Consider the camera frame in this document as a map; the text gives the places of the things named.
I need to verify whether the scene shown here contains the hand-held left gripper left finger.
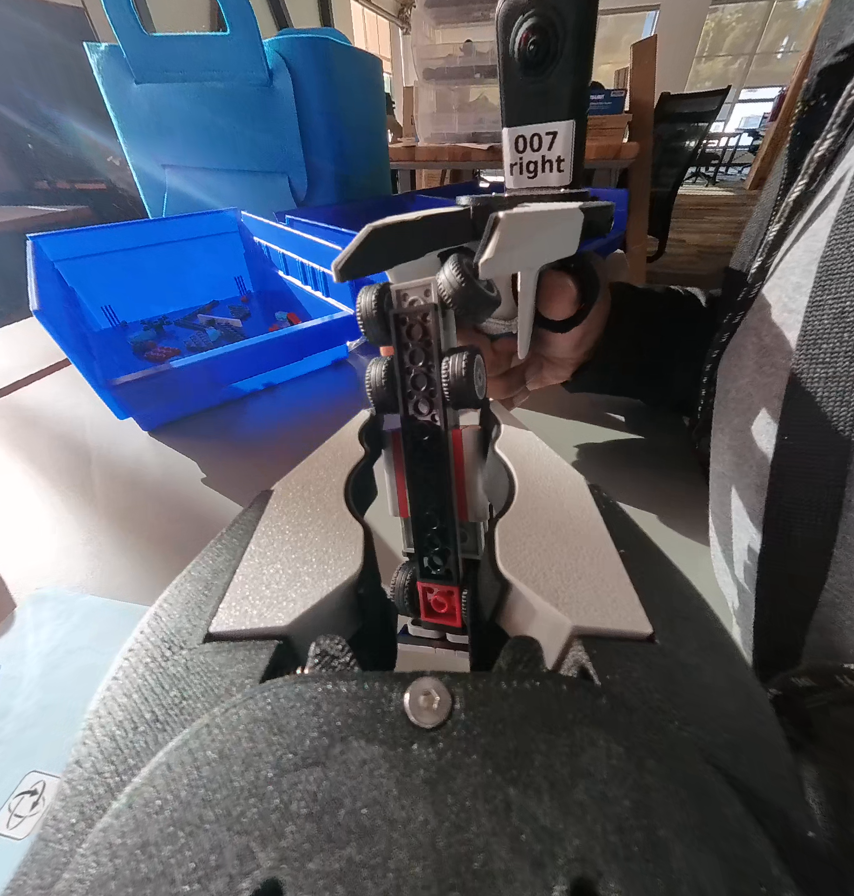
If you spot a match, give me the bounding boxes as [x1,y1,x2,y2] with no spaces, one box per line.
[204,409,375,653]

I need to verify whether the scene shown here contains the blue felt bag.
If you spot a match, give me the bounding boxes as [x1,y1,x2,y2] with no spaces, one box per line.
[83,0,393,219]

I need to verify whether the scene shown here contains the blue plastic bin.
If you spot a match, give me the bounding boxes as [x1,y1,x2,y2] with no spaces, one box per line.
[27,208,358,431]
[241,183,627,310]

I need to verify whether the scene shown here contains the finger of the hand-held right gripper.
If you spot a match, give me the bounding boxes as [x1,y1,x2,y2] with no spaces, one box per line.
[331,206,481,283]
[474,207,586,281]

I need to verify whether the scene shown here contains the clear plastic drawer unit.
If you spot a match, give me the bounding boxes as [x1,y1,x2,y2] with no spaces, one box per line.
[411,0,505,145]

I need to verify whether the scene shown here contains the blue instruction booklet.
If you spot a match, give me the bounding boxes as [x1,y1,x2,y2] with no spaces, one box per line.
[0,587,152,841]

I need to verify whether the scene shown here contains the toy brick vehicle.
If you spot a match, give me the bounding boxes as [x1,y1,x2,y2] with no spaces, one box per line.
[355,252,501,648]

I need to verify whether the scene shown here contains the black mesh chair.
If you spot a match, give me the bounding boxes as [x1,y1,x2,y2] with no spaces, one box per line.
[647,85,733,264]

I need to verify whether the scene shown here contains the patterned lanyard strap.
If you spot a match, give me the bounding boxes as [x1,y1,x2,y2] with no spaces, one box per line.
[693,42,854,449]

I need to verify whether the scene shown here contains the pile of loose toy bricks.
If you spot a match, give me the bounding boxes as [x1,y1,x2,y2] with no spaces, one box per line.
[127,297,306,364]

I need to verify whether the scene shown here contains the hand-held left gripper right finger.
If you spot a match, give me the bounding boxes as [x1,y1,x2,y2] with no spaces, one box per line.
[469,409,657,672]

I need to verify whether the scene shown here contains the person's right forearm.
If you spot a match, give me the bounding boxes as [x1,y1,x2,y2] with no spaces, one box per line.
[563,280,723,411]

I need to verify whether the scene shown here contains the person's right hand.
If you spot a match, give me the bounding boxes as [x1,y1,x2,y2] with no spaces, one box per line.
[458,269,614,413]

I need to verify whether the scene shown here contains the wooden board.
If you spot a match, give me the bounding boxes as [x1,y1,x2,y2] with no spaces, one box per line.
[745,0,831,191]

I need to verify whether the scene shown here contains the wide black harness strap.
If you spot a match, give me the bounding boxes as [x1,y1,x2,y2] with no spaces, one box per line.
[752,231,854,687]

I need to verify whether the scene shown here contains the wooden table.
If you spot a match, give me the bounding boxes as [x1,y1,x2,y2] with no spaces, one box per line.
[388,140,641,191]

